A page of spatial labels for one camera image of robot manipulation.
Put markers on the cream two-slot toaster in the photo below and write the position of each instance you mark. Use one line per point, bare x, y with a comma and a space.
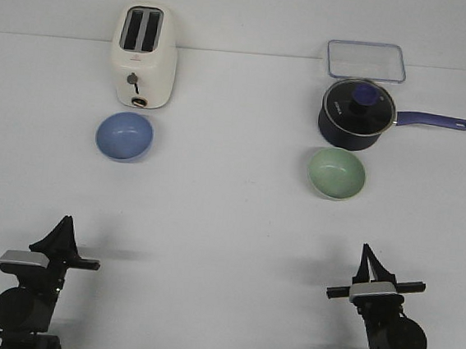
144, 55

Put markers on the dark blue saucepan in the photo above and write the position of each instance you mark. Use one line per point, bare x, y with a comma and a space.
344, 140

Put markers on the green bowl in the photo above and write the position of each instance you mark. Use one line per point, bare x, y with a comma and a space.
336, 173

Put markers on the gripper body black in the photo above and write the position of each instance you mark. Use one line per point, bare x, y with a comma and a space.
402, 288
62, 258

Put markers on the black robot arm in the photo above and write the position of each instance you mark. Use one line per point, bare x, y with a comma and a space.
27, 309
388, 327

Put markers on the blue bowl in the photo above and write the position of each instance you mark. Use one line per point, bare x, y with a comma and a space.
124, 137

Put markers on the glass lid with blue knob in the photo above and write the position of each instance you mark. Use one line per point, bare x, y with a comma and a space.
359, 107

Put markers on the clear plastic container blue rim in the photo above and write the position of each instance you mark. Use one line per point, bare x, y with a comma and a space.
380, 62

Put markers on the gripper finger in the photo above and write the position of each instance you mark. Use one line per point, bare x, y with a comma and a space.
361, 275
378, 270
55, 240
71, 241

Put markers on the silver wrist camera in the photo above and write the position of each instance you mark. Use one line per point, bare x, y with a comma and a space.
20, 257
367, 289

